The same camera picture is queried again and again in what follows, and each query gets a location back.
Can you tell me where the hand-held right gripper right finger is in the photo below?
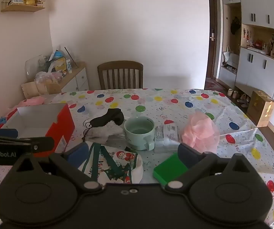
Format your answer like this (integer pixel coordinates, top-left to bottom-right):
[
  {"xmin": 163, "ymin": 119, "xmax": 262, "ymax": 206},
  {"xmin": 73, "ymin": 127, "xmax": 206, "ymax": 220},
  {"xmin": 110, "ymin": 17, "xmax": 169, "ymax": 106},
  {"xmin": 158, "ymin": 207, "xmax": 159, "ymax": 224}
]
[{"xmin": 163, "ymin": 143, "xmax": 255, "ymax": 194}]

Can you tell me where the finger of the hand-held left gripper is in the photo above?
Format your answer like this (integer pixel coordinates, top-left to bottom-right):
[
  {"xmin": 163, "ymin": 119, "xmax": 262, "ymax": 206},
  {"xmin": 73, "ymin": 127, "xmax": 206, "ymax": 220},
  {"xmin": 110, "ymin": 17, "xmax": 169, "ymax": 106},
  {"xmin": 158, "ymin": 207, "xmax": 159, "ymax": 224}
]
[
  {"xmin": 0, "ymin": 128, "xmax": 18, "ymax": 139},
  {"xmin": 0, "ymin": 134, "xmax": 54, "ymax": 152}
]

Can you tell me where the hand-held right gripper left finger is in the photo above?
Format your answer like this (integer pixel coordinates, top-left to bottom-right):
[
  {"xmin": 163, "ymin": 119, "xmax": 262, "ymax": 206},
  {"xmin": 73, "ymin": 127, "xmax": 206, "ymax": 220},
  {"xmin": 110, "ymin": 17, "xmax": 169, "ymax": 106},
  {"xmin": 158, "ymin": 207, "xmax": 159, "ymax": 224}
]
[{"xmin": 13, "ymin": 143, "xmax": 103, "ymax": 192}]

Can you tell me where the green box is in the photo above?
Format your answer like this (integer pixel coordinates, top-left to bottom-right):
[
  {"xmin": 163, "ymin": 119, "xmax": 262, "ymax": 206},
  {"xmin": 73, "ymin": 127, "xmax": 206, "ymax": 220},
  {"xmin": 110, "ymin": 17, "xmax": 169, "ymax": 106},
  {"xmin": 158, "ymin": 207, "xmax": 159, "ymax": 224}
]
[{"xmin": 153, "ymin": 153, "xmax": 190, "ymax": 186}]

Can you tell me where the pink mesh bath pouf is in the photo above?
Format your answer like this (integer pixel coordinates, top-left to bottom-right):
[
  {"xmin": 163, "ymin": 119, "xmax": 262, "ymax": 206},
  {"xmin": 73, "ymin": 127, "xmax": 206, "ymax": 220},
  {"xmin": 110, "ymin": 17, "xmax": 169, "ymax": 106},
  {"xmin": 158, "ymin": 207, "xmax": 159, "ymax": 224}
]
[{"xmin": 179, "ymin": 112, "xmax": 220, "ymax": 153}]

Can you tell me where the grey printed plastic packet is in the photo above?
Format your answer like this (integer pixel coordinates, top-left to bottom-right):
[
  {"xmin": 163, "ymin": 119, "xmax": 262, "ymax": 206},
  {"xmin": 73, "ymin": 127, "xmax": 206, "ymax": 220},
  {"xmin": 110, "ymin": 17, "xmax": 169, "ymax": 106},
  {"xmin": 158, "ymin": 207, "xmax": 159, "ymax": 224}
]
[{"xmin": 153, "ymin": 124, "xmax": 183, "ymax": 153}]

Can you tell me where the red and white cardboard box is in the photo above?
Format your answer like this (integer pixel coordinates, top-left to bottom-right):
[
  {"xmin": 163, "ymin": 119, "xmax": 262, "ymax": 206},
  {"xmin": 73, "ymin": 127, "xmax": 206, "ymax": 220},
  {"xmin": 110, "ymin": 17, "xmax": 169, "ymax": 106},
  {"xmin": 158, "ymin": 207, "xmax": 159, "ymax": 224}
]
[{"xmin": 0, "ymin": 103, "xmax": 75, "ymax": 158}]

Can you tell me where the white fluffy cloth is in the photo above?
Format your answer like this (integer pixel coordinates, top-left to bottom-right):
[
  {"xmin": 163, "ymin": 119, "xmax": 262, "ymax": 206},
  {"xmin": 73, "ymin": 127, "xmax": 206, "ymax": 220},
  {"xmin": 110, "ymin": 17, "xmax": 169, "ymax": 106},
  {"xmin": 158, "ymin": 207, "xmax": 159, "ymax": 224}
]
[{"xmin": 86, "ymin": 121, "xmax": 124, "ymax": 144}]

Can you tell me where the pink cloth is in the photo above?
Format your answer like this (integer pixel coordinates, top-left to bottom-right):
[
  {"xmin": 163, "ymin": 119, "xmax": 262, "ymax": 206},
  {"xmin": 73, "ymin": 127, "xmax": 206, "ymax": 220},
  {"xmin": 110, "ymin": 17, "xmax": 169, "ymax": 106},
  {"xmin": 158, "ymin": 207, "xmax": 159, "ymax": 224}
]
[{"xmin": 15, "ymin": 96, "xmax": 45, "ymax": 108}]

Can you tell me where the christmas print cloth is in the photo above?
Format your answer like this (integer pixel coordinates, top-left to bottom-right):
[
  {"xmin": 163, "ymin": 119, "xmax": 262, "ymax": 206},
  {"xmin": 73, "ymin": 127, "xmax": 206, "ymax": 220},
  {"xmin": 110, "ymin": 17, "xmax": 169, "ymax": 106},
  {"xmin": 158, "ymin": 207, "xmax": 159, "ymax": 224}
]
[{"xmin": 78, "ymin": 141, "xmax": 143, "ymax": 184}]

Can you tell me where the pale green mug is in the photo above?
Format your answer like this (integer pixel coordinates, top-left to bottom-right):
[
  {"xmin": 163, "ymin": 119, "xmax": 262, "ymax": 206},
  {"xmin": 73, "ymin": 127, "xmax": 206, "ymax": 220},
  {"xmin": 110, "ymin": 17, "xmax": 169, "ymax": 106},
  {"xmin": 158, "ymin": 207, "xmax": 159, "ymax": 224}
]
[{"xmin": 124, "ymin": 117, "xmax": 156, "ymax": 151}]

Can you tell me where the patterned door rug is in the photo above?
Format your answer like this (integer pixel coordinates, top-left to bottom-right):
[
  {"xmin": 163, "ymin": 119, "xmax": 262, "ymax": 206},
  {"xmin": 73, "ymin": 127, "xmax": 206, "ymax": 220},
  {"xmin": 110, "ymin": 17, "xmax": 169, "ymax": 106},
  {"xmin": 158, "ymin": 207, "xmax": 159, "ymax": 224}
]
[{"xmin": 205, "ymin": 77, "xmax": 226, "ymax": 92}]

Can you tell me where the white and wood sideboard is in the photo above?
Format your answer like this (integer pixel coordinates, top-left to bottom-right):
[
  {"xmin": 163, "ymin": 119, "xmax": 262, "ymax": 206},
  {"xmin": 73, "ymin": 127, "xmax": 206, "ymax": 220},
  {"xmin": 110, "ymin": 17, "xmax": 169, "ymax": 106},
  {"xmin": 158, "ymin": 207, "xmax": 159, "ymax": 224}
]
[{"xmin": 21, "ymin": 61, "xmax": 90, "ymax": 99}]

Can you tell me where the yellow and blue pouch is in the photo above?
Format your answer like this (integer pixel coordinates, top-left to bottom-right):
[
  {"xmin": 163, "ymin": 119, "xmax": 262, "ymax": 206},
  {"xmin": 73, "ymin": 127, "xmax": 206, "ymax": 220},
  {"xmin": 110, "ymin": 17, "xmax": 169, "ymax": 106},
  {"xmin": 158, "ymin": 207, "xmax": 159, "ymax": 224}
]
[{"xmin": 47, "ymin": 51, "xmax": 67, "ymax": 73}]

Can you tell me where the brown cardboard box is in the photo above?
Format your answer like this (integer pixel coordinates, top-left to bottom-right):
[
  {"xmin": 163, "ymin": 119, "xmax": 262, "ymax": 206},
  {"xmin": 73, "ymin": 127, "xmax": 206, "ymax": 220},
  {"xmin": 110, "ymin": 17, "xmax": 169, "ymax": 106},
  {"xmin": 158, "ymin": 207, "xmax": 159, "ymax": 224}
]
[{"xmin": 247, "ymin": 90, "xmax": 274, "ymax": 128}]

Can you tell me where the wooden chair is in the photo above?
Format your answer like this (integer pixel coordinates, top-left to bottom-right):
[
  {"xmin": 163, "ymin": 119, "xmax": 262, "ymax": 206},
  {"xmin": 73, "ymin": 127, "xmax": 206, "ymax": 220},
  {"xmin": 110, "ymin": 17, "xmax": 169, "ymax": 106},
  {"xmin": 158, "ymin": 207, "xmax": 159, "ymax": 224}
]
[{"xmin": 97, "ymin": 61, "xmax": 144, "ymax": 90}]

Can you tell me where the thin dark stick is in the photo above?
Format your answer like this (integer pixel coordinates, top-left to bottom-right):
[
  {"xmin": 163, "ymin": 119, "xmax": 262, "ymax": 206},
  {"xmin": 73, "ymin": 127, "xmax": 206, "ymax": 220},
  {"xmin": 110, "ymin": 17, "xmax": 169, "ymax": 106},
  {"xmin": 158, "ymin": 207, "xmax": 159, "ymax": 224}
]
[{"xmin": 64, "ymin": 47, "xmax": 78, "ymax": 68}]

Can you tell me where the dark wooden door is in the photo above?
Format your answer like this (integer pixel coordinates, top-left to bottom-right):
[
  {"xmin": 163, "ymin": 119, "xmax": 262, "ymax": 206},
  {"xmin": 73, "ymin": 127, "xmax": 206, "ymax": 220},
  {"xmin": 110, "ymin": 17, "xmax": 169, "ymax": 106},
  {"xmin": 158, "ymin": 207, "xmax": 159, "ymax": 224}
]
[{"xmin": 208, "ymin": 0, "xmax": 219, "ymax": 80}]

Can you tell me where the white tote bag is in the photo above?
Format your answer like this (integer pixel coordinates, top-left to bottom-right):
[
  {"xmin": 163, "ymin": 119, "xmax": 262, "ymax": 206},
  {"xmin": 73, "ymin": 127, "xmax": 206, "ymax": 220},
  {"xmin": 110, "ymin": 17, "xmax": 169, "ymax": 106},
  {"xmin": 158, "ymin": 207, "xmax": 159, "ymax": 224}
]
[{"xmin": 223, "ymin": 45, "xmax": 234, "ymax": 63}]

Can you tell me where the black hanging bag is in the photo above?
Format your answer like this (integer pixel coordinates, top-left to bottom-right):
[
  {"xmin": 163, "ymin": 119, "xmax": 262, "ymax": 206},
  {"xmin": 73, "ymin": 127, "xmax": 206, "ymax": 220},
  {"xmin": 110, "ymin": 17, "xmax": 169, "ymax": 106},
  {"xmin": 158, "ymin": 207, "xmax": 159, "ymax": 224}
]
[{"xmin": 230, "ymin": 17, "xmax": 241, "ymax": 35}]

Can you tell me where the wooden wall shelf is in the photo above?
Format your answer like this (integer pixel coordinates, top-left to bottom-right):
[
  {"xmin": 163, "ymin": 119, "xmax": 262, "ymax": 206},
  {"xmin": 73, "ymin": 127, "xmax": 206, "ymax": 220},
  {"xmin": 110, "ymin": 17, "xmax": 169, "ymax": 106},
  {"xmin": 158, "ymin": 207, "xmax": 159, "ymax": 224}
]
[{"xmin": 1, "ymin": 0, "xmax": 46, "ymax": 12}]

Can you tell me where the white and wood wall cabinet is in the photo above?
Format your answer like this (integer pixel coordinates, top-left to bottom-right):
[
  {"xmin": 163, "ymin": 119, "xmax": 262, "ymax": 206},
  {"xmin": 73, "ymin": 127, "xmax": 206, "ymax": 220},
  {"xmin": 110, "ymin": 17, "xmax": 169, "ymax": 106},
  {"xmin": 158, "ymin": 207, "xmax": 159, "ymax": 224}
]
[{"xmin": 218, "ymin": 0, "xmax": 274, "ymax": 127}]

